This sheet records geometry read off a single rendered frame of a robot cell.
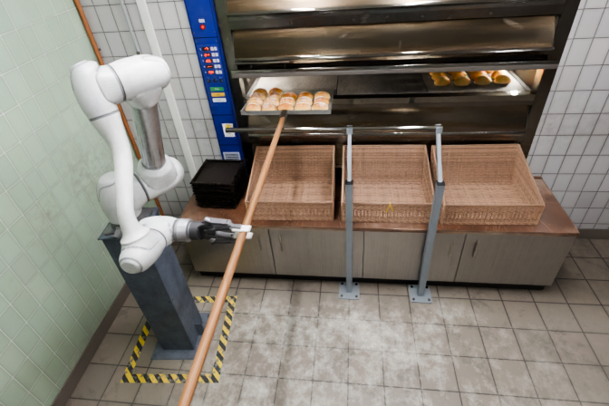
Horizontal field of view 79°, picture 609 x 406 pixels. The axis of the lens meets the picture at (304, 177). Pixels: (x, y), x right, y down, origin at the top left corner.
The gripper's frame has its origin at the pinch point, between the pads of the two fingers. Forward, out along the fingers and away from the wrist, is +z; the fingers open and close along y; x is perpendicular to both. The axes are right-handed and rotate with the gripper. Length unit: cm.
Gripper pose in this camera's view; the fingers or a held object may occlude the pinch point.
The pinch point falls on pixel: (242, 232)
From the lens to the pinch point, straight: 143.2
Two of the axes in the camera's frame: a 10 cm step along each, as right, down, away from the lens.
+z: 9.9, 0.1, -1.3
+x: -1.1, 5.9, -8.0
